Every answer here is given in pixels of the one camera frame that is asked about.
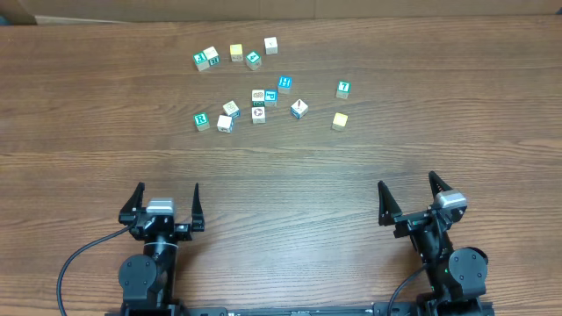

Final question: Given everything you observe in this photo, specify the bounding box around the blue P wooden block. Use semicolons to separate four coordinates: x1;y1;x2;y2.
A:
264;90;278;106

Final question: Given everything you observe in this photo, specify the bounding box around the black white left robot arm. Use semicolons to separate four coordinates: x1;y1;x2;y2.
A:
119;183;205;315

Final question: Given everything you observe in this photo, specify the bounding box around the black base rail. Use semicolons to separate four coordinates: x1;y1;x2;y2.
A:
105;302;495;316

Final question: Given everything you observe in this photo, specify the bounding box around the yellow I wooden block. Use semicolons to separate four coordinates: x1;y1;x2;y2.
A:
332;112;349;131

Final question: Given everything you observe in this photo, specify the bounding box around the green R wooden block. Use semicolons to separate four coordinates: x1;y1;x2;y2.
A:
193;112;210;132

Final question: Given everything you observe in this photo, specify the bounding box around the blue H wooden block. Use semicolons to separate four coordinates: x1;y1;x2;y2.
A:
277;76;292;94

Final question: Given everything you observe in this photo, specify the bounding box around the wooden block brain picture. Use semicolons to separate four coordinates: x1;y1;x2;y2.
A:
251;90;265;107

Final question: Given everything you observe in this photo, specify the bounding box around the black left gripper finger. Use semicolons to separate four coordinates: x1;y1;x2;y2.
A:
191;183;204;224
120;182;145;214

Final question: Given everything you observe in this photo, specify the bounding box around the white 7 wooden block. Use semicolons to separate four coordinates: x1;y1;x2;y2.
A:
217;115;234;133

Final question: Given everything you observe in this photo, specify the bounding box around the green J wooden block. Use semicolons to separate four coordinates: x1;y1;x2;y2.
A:
192;52;210;71

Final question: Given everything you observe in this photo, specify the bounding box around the wooden block green 2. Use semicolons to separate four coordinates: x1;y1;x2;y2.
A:
203;47;220;66

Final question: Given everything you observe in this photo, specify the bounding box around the green 7 wooden block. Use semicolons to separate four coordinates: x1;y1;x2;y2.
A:
335;81;350;99

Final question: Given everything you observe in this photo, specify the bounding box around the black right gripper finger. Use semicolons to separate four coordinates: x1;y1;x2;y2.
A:
429;171;452;198
378;181;402;219

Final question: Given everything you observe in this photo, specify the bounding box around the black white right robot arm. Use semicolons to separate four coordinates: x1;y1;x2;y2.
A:
378;171;494;316

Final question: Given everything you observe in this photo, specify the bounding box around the plain white wooden block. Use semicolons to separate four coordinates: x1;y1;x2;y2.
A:
264;37;278;55

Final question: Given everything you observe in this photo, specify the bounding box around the white block round picture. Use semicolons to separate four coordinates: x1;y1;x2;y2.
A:
251;107;266;124

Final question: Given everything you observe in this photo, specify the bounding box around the yellow top wooden block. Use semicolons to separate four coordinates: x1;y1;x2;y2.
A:
230;44;244;62

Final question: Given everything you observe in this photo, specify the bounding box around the green A wooden block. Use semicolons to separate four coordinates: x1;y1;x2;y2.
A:
245;51;262;70

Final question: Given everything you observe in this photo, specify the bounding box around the white block blue side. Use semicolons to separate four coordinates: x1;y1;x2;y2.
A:
291;99;309;119

